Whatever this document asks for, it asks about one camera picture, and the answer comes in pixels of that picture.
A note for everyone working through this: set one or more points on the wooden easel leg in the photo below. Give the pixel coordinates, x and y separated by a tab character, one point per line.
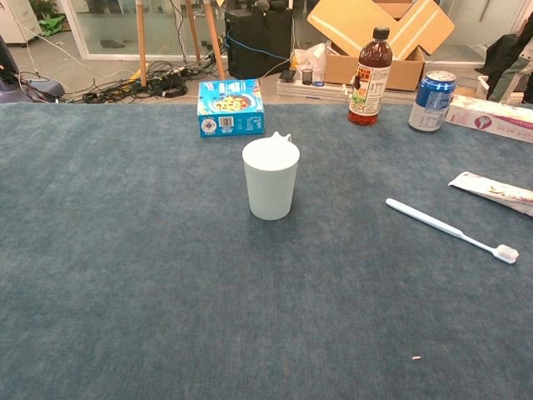
142	41
213	37
192	29

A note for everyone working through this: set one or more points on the open cardboard box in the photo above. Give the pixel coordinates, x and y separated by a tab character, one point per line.
354	21

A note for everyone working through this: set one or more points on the black mesh pen cup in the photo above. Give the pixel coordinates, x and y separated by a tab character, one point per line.
307	77

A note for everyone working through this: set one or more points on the blue soda can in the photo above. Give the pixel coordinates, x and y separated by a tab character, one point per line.
431	104

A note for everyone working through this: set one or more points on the black computer tower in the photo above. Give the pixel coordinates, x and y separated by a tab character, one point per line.
258	41

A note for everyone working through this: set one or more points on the blue table mat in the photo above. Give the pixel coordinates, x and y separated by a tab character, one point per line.
125	250

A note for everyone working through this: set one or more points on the silver aluminium rails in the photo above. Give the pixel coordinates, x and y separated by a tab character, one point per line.
300	89

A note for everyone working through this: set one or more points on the white plastic bag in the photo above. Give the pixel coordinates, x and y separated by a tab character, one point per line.
312	56

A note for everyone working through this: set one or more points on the black phone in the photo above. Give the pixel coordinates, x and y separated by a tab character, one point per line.
287	75

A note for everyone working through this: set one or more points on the light blue toothbrush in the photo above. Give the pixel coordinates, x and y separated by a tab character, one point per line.
433	222

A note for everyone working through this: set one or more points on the white cup with ears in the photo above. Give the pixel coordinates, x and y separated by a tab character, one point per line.
270	187

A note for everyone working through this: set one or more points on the blue snack box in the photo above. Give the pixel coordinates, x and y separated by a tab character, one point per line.
231	108

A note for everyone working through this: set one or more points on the bystander person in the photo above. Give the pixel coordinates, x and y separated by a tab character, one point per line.
512	79

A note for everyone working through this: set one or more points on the green fabric item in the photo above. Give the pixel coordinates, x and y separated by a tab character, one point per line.
52	26

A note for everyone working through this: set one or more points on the floral long box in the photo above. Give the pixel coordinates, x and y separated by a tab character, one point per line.
491	121

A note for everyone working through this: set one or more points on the dark blue machine base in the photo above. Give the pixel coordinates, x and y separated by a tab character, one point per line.
8	91

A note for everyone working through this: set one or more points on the green potted plant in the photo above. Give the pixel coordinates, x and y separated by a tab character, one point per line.
43	8

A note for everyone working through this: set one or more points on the white floral toothpaste tube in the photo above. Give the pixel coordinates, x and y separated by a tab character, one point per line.
491	189

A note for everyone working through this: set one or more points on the white plastic basket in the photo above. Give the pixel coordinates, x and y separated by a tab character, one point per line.
484	85

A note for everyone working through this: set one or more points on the brown tea bottle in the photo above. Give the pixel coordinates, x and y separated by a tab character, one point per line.
370	83

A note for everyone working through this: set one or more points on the white cabinet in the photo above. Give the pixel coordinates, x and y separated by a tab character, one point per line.
12	21

